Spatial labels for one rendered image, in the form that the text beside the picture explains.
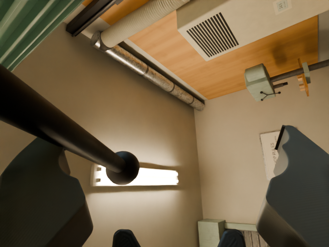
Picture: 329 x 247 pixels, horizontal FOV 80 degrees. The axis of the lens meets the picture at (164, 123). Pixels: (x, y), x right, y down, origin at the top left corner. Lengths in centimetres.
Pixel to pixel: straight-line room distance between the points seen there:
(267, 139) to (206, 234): 153
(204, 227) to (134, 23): 261
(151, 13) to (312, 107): 231
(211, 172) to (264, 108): 123
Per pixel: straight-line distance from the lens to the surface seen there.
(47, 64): 188
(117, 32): 192
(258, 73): 221
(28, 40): 20
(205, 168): 333
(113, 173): 20
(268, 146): 307
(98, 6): 187
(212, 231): 306
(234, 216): 321
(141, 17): 178
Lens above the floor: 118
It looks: 34 degrees up
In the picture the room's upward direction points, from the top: 105 degrees counter-clockwise
